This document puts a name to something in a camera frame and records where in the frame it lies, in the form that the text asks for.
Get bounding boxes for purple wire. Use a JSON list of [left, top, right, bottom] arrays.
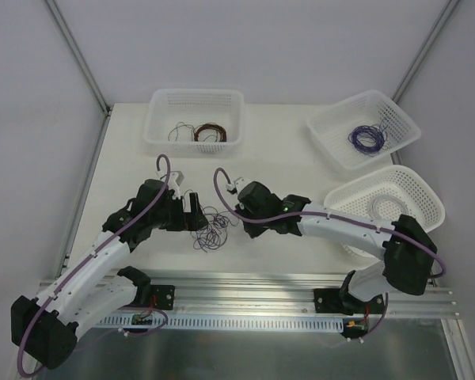
[[348, 122, 391, 158], [192, 205, 233, 253]]

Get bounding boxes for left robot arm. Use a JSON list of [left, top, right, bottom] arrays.
[[10, 179, 208, 370]]

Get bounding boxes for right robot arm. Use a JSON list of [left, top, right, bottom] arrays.
[[226, 178, 437, 315]]

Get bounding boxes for white rectangular basket left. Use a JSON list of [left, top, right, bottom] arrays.
[[142, 89, 245, 157]]

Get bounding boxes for white rectangular basket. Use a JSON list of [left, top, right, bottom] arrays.
[[142, 89, 245, 157], [306, 89, 421, 171]]

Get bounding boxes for white rectangular basket right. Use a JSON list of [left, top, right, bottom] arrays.
[[306, 89, 421, 171]]

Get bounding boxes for white round-hole basket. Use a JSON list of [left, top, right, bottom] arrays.
[[323, 165, 447, 258]]

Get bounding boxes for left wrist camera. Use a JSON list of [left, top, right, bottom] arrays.
[[168, 171, 184, 200]]

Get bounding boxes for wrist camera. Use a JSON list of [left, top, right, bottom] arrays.
[[168, 171, 184, 200], [226, 177, 249, 195]]

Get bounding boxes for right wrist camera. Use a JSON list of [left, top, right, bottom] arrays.
[[226, 177, 249, 195]]

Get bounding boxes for aluminium mounting rail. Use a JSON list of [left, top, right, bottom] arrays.
[[39, 271, 460, 317]]

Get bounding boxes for brown coiled wire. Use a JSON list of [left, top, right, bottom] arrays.
[[192, 123, 228, 143]]

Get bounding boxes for loose brown wire in basket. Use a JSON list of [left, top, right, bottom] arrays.
[[166, 122, 222, 143]]

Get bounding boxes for white slotted cable duct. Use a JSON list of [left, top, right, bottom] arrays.
[[96, 313, 344, 333]]

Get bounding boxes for white coiled wire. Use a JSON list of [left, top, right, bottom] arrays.
[[370, 196, 405, 219]]

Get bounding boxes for purple coiled wire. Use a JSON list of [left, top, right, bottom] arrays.
[[348, 122, 391, 158]]

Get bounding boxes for left aluminium frame post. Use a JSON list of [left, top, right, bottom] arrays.
[[43, 0, 112, 116]]

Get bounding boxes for aluminium frame post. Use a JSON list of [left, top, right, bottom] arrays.
[[43, 0, 112, 116], [392, 0, 463, 105]]

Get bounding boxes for right aluminium frame post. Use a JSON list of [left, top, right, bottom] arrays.
[[392, 0, 463, 105]]

